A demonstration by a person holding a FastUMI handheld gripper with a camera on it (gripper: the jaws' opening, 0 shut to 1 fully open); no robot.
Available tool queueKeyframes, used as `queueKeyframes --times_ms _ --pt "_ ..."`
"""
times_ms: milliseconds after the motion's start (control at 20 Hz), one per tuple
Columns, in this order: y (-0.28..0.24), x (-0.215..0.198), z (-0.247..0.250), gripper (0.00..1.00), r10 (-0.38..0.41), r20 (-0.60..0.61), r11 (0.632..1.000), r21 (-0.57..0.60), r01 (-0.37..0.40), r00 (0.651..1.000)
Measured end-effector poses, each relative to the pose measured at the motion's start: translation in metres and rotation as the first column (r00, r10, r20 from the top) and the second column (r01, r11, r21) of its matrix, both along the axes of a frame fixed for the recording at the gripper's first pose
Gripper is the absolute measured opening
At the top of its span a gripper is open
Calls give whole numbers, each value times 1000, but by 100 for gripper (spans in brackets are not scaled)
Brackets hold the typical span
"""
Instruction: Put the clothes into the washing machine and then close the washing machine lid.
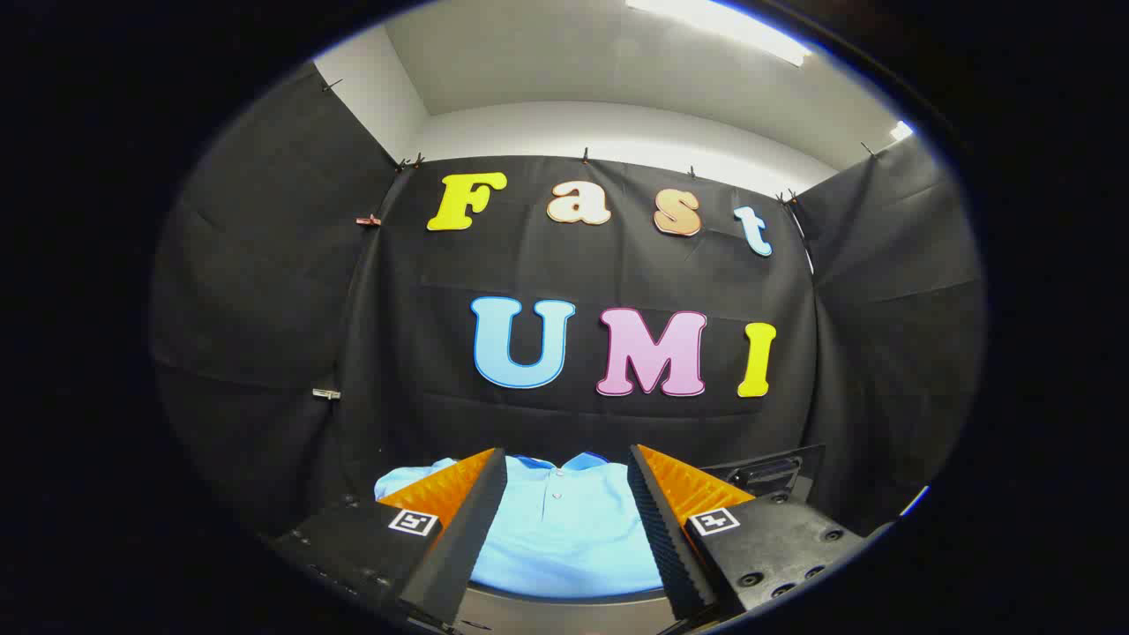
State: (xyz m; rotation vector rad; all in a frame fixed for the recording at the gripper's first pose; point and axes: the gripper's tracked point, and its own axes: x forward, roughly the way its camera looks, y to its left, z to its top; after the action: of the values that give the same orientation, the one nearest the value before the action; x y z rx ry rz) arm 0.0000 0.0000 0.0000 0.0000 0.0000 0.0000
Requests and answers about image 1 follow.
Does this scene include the light blue polo shirt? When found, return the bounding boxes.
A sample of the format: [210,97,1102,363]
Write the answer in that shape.
[375,452,667,599]

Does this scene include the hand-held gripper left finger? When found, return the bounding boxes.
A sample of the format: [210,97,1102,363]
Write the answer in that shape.
[269,447,510,631]

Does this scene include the black backdrop cloth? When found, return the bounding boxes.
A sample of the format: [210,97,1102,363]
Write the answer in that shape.
[150,62,987,539]

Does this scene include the transparent washing machine lid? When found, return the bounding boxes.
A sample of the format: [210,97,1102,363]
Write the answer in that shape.
[701,444,826,505]

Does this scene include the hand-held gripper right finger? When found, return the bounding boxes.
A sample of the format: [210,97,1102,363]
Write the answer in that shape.
[626,444,874,623]

